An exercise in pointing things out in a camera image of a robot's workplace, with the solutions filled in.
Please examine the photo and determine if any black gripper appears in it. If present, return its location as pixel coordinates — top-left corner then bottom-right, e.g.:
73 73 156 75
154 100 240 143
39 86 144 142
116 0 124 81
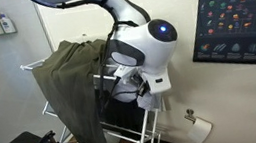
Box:
133 78 150 99

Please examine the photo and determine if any small white cloth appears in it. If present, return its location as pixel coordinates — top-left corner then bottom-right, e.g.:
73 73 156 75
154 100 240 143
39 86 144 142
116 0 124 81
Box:
110 77 140 105

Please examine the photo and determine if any olive green cloth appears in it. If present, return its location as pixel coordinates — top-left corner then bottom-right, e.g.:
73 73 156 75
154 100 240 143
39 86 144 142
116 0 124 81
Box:
27 33 122 143

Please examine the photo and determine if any black radiator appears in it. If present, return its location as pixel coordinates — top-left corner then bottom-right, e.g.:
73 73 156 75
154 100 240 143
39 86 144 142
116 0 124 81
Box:
96 83 150 143

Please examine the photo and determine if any white metal drying rack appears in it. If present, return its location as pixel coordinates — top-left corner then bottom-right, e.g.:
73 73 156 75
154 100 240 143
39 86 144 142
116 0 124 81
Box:
19 43 166 143

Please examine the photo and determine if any metal toilet paper holder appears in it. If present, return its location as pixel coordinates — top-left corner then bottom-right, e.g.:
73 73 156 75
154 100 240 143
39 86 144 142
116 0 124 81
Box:
183 107 199 125

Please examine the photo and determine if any white toilet paper roll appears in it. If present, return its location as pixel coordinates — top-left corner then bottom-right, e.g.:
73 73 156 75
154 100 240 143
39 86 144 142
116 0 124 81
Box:
185 114 216 143

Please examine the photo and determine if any white bottle blue label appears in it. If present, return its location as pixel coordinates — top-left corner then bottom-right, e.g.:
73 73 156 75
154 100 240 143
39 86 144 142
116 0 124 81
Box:
0 11 16 35

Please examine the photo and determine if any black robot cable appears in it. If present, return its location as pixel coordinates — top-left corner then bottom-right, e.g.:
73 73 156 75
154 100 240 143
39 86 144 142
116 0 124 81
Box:
89 20 131 113

